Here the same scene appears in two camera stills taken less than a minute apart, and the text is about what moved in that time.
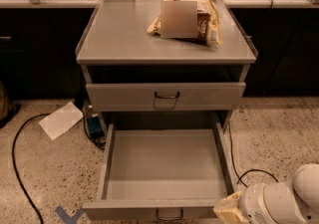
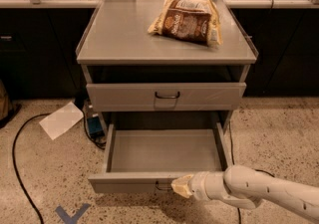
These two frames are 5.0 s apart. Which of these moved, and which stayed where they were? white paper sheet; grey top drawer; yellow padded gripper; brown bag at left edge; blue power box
Moved: yellow padded gripper
Stayed: brown bag at left edge; white paper sheet; grey top drawer; blue power box
